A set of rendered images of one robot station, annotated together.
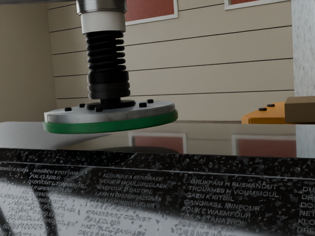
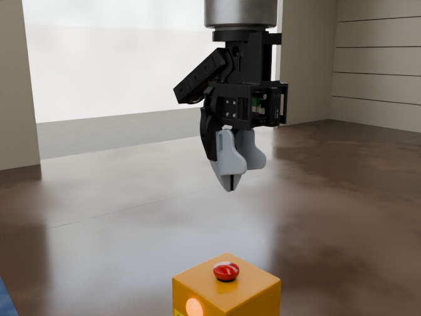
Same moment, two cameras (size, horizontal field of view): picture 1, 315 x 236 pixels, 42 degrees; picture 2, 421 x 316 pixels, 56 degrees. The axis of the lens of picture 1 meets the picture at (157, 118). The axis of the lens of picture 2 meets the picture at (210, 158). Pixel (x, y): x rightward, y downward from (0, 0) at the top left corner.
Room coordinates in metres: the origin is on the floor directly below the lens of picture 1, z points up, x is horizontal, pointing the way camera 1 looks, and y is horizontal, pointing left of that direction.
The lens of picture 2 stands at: (0.44, 1.88, 1.41)
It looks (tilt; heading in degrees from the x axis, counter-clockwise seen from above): 15 degrees down; 19
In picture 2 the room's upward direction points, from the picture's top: straight up
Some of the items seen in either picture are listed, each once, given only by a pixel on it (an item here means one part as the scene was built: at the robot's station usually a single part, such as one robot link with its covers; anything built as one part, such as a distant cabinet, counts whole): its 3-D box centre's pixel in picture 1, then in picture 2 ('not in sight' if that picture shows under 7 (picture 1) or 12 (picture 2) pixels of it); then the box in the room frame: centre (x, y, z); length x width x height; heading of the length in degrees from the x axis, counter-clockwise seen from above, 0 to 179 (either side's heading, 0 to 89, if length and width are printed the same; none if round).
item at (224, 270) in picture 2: not in sight; (226, 271); (0.96, 2.03, 1.09); 0.04 x 0.04 x 0.02
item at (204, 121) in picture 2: not in sight; (217, 126); (0.94, 2.04, 1.31); 0.05 x 0.02 x 0.09; 152
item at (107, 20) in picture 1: (103, 21); not in sight; (0.68, 0.08, 1.02); 0.07 x 0.07 x 0.04
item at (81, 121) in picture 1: (111, 113); not in sight; (0.68, 0.08, 0.87); 0.22 x 0.22 x 0.04
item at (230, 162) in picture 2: not in sight; (231, 163); (0.93, 2.02, 1.27); 0.06 x 0.03 x 0.09; 62
